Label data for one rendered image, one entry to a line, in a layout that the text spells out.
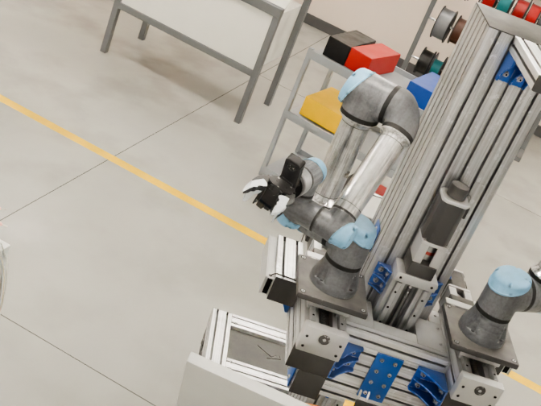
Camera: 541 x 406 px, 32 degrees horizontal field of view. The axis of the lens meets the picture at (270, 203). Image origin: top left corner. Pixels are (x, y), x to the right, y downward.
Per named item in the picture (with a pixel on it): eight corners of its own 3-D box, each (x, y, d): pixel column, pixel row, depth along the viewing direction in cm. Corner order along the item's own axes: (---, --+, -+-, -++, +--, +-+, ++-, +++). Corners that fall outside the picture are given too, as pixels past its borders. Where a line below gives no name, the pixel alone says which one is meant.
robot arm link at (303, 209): (303, 240, 254) (318, 206, 249) (268, 219, 257) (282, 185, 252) (315, 231, 261) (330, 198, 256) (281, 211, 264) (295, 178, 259)
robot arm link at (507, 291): (469, 295, 292) (489, 259, 286) (501, 296, 299) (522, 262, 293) (490, 320, 283) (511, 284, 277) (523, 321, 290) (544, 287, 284)
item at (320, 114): (250, 192, 582) (314, 32, 533) (287, 172, 624) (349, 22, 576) (387, 275, 553) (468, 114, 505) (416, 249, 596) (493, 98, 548)
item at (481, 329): (455, 311, 301) (468, 287, 297) (498, 326, 303) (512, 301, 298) (461, 339, 288) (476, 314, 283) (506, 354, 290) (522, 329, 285)
